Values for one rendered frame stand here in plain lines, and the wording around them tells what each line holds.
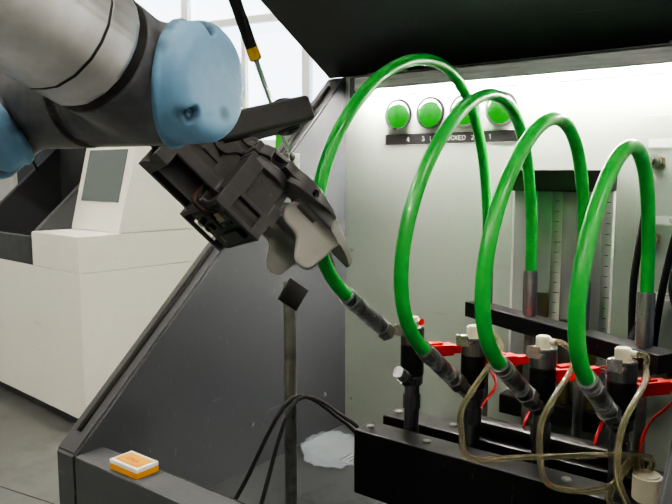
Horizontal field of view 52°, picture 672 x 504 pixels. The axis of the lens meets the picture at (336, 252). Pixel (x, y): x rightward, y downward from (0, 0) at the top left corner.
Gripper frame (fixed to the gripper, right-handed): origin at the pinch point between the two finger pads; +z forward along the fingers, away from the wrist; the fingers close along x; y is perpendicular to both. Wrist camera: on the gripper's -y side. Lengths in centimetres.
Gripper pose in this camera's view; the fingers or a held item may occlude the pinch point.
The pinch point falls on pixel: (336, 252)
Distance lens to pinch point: 68.8
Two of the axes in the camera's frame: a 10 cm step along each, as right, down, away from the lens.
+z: 6.4, 6.7, 3.9
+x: 6.1, -1.3, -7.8
